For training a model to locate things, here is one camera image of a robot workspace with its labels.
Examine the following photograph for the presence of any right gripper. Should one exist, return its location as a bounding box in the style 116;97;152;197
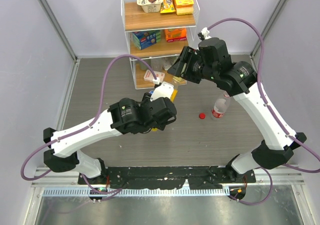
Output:
167;46;218;85

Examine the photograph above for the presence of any yellow juice bottle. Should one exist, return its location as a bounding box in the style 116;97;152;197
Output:
149;77;179;131

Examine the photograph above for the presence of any red bottle cap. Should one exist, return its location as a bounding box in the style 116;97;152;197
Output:
199;113;206;120

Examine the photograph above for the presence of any clear red-label water bottle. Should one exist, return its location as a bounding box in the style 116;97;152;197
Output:
211;91;231;119

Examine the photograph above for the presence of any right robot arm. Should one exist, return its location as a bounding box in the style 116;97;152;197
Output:
167;37;299;183

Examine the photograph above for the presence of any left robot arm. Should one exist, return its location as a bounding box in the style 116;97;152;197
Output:
43;96;177;184

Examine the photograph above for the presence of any small white bottle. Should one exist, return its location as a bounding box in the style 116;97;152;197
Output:
162;58;173;71

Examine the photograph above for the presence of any clear plastic cup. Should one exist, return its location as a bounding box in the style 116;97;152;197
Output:
150;58;164;72

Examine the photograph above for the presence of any red white card box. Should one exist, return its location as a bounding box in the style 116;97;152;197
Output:
143;69;165;85

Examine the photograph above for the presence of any orange snack box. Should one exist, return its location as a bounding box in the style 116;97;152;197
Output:
164;27;187;43

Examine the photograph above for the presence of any blue green box pack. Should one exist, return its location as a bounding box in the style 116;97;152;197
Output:
131;30;161;50

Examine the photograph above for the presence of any yellow candy bag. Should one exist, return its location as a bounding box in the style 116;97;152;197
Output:
160;0;176;14

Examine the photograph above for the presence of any yellow sponge pack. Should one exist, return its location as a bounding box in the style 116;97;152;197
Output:
173;0;194;16

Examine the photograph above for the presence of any chocolate pudding cup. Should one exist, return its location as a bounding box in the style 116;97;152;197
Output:
136;0;163;13

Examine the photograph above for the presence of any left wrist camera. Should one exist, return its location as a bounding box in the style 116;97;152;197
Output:
150;78;179;102

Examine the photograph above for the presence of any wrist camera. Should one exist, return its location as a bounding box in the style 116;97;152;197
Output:
150;78;179;102
197;27;211;41

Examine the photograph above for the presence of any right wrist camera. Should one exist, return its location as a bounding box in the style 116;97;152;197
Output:
197;27;211;41

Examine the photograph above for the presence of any white wire shelf rack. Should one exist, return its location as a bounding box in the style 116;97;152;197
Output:
120;0;201;90

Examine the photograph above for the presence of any white cable duct strip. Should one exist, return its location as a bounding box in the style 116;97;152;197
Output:
42;186;230;197

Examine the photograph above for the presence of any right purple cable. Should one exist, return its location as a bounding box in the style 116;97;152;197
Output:
207;17;320;206

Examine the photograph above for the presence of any purple cable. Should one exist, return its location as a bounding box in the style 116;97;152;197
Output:
207;17;320;206
20;54;161;181

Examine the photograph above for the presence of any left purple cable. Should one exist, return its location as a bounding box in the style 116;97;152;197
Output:
20;54;161;181

